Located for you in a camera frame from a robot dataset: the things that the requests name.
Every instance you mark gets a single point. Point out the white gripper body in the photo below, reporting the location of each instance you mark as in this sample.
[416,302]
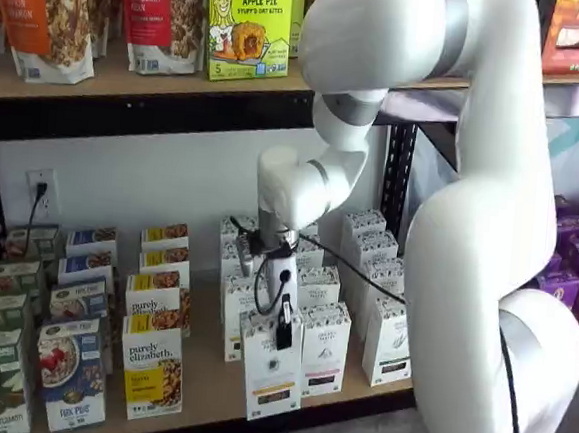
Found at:
[274,268]

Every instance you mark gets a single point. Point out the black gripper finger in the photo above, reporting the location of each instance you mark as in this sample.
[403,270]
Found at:
[284,334]

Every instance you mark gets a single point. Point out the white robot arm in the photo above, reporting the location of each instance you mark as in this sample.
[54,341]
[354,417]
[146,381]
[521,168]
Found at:
[468,240]

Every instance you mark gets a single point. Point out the white box dark strip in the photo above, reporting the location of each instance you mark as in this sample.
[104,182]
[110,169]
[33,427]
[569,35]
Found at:
[390,345]
[375,243]
[364,220]
[380,279]

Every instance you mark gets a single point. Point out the purely elizabeth yellow box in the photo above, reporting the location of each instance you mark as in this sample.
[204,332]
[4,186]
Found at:
[155,298]
[165,234]
[165,262]
[152,366]

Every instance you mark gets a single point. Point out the black metal shelf rack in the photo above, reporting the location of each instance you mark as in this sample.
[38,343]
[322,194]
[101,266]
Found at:
[126,128]

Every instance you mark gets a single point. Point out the green Bobo's apple pie box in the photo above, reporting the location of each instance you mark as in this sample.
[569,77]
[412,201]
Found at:
[296,16]
[249,28]

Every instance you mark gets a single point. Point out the orange snack box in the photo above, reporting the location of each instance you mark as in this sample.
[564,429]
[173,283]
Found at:
[575,33]

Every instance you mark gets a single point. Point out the granola bag red label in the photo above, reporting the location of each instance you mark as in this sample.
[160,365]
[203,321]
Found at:
[159,21]

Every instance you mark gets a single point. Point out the granola bag orange label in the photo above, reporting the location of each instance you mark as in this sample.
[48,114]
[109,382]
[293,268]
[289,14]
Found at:
[49,17]
[106,1]

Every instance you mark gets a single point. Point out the white wall outlet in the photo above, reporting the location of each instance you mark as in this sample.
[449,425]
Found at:
[47,207]

